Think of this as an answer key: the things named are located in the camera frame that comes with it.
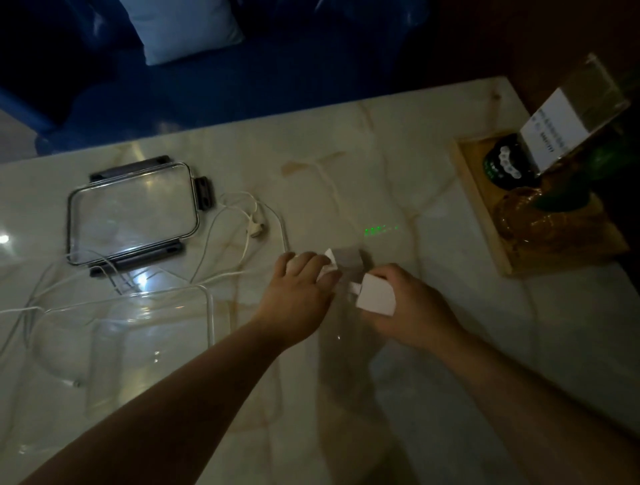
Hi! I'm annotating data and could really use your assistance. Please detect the person's right hand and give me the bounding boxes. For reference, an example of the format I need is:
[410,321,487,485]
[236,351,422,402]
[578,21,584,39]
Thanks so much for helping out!
[357,264,466,351]

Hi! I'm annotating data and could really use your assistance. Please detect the person's left hand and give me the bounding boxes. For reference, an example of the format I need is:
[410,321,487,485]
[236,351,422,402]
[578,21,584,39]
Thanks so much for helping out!
[250,251,344,350]

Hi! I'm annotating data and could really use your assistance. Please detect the small white charger block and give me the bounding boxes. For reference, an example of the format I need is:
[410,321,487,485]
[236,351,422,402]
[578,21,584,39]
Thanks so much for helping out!
[317,248,342,280]

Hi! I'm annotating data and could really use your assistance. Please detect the white power adapter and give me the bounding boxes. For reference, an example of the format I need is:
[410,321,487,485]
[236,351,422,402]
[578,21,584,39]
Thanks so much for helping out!
[349,273,397,317]

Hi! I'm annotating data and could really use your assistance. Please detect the person's left forearm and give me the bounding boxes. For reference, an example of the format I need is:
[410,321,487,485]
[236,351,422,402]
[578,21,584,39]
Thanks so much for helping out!
[20,320,297,485]

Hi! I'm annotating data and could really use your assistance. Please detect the person's right forearm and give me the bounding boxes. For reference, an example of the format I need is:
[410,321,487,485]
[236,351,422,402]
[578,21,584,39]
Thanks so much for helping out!
[440,325,640,485]

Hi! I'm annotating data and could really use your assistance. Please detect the wooden tray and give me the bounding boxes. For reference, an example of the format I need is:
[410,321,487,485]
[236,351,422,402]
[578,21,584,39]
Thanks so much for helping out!
[449,134,631,278]

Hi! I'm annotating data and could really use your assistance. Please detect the amber glass bowl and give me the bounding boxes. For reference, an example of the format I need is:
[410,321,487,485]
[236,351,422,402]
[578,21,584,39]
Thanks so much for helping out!
[492,186,607,252]

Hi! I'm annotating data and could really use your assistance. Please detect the black jar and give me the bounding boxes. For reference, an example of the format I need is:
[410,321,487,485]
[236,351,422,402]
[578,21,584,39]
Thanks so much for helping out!
[483,133,542,192]

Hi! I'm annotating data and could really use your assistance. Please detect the clear lid with black clips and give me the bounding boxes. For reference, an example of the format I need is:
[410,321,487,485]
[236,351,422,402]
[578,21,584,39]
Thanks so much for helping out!
[66,155,216,277]

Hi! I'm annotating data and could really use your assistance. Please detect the clear glass container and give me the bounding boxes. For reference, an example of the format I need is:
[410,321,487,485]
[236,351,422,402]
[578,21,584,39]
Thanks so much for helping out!
[24,284,217,421]

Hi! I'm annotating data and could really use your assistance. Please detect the blue sofa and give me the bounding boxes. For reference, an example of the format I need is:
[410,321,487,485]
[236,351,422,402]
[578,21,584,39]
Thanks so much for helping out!
[0,0,443,157]

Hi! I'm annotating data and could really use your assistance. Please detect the green plant leaf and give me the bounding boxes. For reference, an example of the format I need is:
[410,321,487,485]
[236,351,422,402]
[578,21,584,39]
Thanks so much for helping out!
[532,137,640,213]

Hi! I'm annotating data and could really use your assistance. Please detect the clear acrylic sign holder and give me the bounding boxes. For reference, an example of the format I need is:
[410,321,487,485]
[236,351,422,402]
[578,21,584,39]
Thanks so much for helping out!
[519,52,632,177]

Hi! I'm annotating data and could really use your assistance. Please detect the pale cushion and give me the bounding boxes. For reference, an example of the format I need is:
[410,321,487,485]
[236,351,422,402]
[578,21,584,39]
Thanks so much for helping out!
[119,0,245,67]

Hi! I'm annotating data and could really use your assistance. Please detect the white cable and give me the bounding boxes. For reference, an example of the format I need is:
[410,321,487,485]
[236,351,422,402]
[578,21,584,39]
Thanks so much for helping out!
[0,192,291,388]

